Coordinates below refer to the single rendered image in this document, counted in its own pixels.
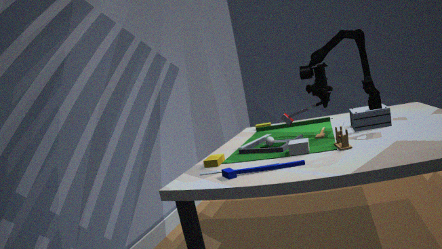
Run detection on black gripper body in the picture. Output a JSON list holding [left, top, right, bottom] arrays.
[[312, 76, 333, 96]]

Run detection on white golf ball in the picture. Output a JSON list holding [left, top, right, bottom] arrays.
[[266, 136, 274, 146]]

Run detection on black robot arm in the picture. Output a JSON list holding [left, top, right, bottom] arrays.
[[300, 29, 382, 110]]

